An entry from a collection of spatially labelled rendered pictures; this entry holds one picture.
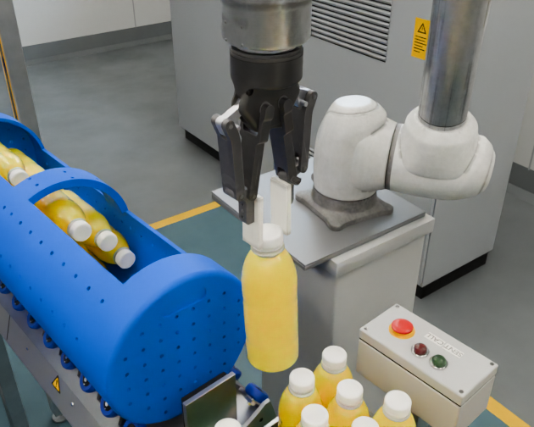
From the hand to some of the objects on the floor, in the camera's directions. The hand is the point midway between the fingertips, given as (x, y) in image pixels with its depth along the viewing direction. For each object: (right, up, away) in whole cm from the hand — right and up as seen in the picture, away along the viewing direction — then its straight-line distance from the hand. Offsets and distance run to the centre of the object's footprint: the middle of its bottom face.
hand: (267, 213), depth 74 cm
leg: (-85, -78, +144) cm, 185 cm away
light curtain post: (-85, -47, +195) cm, 217 cm away
